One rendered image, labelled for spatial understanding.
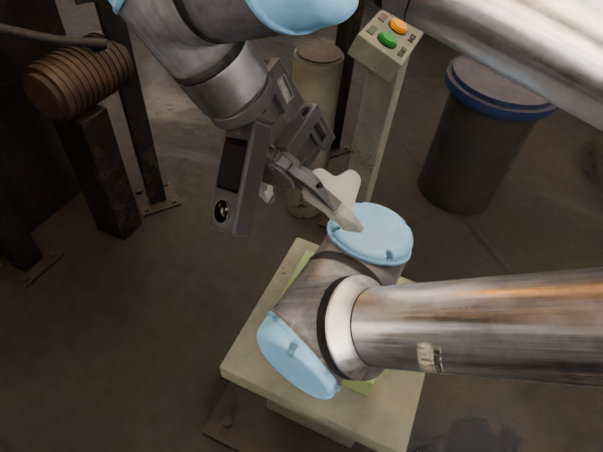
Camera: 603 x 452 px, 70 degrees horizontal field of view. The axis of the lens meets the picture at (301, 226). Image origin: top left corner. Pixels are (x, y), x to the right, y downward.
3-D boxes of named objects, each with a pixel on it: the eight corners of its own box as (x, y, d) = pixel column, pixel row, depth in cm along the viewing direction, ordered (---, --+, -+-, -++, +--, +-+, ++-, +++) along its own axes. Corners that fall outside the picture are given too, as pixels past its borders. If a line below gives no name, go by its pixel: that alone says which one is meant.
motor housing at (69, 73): (85, 234, 125) (4, 59, 86) (136, 188, 139) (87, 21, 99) (121, 250, 122) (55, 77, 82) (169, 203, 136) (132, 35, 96)
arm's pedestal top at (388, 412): (439, 303, 87) (445, 292, 84) (398, 463, 67) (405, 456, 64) (295, 247, 94) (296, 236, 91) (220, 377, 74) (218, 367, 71)
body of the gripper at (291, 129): (340, 142, 49) (292, 56, 40) (301, 202, 46) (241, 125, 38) (291, 132, 53) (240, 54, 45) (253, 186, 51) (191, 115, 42)
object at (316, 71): (277, 211, 137) (284, 54, 98) (294, 188, 145) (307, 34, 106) (311, 224, 134) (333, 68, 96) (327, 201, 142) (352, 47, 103)
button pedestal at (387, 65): (315, 230, 133) (344, 30, 87) (344, 185, 148) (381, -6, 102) (363, 250, 129) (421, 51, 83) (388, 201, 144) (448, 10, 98)
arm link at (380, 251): (406, 271, 68) (432, 212, 58) (371, 335, 60) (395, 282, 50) (339, 238, 72) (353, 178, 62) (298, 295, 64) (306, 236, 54)
